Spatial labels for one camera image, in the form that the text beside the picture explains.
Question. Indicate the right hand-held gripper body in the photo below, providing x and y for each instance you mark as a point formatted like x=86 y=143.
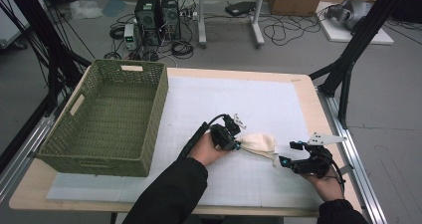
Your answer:
x=313 y=164

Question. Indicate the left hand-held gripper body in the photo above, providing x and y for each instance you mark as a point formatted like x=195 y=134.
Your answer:
x=222 y=137

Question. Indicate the cream printed cloth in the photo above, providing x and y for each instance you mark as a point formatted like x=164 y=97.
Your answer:
x=258 y=142

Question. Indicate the green woven basket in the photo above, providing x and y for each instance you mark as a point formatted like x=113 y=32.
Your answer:
x=109 y=117

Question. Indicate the person's left hand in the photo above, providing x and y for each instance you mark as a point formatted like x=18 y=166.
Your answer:
x=205 y=151

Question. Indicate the person's right hand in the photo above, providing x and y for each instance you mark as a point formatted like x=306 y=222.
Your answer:
x=326 y=187

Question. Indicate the white grid mat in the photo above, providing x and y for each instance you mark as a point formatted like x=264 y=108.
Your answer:
x=232 y=94

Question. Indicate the white floor board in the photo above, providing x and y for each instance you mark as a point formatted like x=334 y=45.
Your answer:
x=335 y=33

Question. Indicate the white stand leg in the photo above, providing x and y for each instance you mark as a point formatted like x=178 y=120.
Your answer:
x=201 y=15
x=257 y=21

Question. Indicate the white power strip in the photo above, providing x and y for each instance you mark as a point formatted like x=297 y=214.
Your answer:
x=189 y=14

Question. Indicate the black flat box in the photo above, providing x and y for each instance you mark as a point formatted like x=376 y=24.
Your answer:
x=240 y=8

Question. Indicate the narrow black computer tower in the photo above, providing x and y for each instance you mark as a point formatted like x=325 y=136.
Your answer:
x=170 y=15

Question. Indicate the grey power supply unit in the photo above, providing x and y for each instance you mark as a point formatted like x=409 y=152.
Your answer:
x=130 y=35

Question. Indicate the grey rounded device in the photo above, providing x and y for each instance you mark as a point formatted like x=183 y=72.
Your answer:
x=351 y=13

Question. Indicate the small cardboard box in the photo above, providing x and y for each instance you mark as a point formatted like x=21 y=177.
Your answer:
x=295 y=1

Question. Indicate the wide black computer tower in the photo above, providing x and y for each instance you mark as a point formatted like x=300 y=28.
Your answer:
x=147 y=15

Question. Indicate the blue sheet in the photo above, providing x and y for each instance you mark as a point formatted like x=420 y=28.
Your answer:
x=114 y=6

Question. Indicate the clear plastic bag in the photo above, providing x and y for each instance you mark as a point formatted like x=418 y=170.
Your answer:
x=86 y=9

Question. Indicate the white cabinet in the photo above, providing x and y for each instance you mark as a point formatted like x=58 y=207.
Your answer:
x=10 y=21

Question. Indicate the grey bracket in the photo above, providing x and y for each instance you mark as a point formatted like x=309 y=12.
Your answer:
x=346 y=169

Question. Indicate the aluminium rail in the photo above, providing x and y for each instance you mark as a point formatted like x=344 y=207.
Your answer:
x=23 y=154
x=351 y=117

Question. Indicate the black frame post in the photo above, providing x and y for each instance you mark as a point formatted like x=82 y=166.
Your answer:
x=49 y=41
x=361 y=35

